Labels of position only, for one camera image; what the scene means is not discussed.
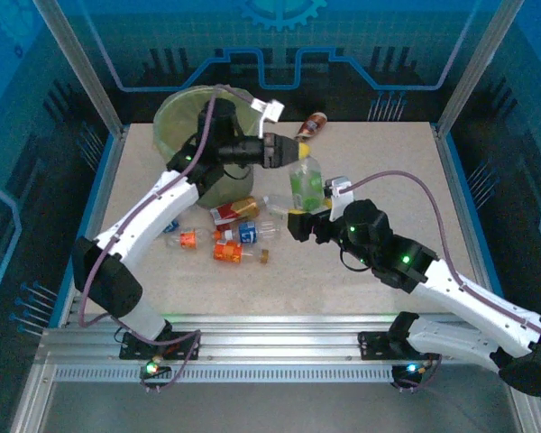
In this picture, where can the aluminium side rail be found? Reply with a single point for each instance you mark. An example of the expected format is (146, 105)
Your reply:
(533, 412)
(29, 406)

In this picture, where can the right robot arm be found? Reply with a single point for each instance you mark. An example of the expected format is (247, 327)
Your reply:
(478, 297)

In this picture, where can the large orange label bottle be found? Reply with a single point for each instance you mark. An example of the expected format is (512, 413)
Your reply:
(227, 251)

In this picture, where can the red yellow label tea bottle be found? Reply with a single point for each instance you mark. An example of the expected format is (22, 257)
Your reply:
(234, 209)

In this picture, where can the small LED board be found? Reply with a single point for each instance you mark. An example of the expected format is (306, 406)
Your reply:
(151, 367)
(409, 369)

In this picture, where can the aluminium frame post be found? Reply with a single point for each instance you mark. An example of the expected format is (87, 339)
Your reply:
(477, 63)
(76, 58)

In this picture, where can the blue label clear bottle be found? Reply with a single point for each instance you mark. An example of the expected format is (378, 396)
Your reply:
(173, 226)
(249, 232)

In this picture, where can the green lined trash bin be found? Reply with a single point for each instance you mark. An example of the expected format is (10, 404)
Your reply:
(180, 122)

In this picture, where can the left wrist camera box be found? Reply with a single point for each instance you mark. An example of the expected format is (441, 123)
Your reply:
(270, 109)

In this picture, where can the aluminium front rail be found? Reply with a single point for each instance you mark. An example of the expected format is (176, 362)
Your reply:
(275, 334)

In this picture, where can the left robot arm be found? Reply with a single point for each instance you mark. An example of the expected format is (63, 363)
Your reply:
(140, 216)

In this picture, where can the green label bottle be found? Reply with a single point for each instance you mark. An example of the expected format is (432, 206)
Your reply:
(306, 180)

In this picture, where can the grey metal base plate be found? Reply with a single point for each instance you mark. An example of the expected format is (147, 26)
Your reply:
(275, 410)

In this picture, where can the brown bottle with white cap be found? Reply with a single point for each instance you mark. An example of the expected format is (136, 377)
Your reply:
(314, 122)

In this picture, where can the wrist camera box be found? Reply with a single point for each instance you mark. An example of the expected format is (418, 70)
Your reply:
(270, 109)
(340, 186)

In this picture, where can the clear plastic bottle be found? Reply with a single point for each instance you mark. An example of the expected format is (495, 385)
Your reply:
(277, 205)

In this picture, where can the small orange label bottle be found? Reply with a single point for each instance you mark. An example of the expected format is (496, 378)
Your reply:
(189, 238)

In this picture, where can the slotted metal strip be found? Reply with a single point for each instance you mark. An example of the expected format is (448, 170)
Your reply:
(275, 374)

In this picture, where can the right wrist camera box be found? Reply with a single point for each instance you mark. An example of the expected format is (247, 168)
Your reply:
(340, 186)

